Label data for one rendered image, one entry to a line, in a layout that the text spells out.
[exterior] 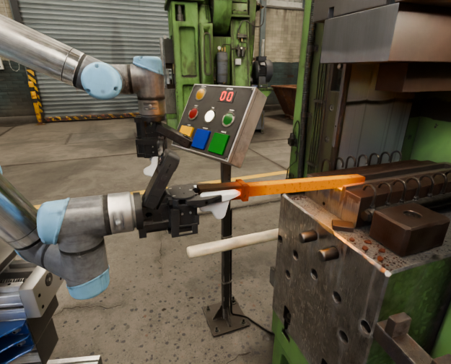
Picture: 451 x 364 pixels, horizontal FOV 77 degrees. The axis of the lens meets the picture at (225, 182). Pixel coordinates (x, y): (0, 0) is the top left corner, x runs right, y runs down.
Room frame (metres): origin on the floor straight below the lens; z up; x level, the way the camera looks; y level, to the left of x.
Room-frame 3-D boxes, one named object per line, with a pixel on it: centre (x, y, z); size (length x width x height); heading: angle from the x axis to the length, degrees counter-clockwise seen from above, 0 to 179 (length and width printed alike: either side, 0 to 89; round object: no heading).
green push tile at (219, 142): (1.00, 0.02, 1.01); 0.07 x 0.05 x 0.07; 45
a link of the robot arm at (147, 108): (0.82, 0.21, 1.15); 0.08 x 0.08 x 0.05
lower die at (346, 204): (0.73, -0.46, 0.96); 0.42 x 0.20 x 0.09; 110
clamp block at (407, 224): (0.51, -0.38, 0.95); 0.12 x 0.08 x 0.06; 110
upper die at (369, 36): (0.73, -0.46, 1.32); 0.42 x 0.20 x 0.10; 110
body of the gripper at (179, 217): (0.50, 0.12, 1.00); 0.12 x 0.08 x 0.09; 110
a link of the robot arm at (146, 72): (0.82, 0.21, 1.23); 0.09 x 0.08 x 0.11; 104
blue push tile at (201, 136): (1.07, 0.09, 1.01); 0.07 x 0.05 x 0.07; 45
